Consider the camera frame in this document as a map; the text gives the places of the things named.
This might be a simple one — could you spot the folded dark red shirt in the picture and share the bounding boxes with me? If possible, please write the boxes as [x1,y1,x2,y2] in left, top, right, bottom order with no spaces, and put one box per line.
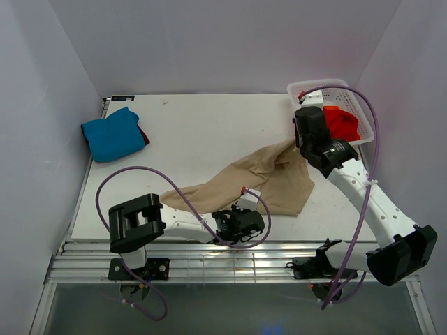
[138,127,150,145]

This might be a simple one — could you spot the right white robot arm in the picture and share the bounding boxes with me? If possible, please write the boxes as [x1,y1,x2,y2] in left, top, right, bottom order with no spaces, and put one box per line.
[294,106,437,286]

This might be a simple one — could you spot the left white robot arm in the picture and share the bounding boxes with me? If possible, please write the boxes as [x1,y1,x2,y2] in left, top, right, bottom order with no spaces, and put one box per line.
[108,189,265,269]

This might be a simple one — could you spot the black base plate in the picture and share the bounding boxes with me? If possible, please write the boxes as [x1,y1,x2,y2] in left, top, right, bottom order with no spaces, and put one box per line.
[108,258,170,281]
[286,256,338,279]

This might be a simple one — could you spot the folded blue t shirt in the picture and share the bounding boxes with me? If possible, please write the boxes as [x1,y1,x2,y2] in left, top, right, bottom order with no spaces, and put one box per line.
[81,107,146,163]

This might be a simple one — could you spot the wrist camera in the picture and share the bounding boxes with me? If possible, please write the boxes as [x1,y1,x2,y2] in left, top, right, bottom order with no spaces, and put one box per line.
[235,187,261,211]
[298,90,323,110]

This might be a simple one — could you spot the beige t shirt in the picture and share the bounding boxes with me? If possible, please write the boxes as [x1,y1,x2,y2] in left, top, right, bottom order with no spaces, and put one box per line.
[180,139,314,216]

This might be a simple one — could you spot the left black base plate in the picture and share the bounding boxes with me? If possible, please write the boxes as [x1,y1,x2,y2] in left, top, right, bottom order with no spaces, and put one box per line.
[108,258,170,281]

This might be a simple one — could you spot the orange t shirt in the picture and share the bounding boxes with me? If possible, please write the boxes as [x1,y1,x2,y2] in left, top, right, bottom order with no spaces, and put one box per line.
[324,105,340,112]

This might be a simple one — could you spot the white plastic basket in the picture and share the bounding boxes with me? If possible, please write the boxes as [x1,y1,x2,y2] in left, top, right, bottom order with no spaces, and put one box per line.
[287,79,374,147]

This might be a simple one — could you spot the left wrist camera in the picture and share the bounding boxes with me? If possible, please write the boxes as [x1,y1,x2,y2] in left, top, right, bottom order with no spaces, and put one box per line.
[235,187,261,211]

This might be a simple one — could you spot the red t shirt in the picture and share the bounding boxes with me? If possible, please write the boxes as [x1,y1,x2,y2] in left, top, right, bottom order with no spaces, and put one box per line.
[323,106,361,142]

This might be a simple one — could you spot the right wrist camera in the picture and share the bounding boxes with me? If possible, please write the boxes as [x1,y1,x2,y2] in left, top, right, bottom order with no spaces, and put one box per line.
[298,90,323,110]

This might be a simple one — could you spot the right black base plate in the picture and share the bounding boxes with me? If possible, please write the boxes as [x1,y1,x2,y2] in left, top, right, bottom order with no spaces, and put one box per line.
[286,256,338,279]

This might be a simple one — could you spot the aluminium frame rails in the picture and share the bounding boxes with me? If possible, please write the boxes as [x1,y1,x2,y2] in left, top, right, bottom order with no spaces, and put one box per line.
[44,239,422,285]

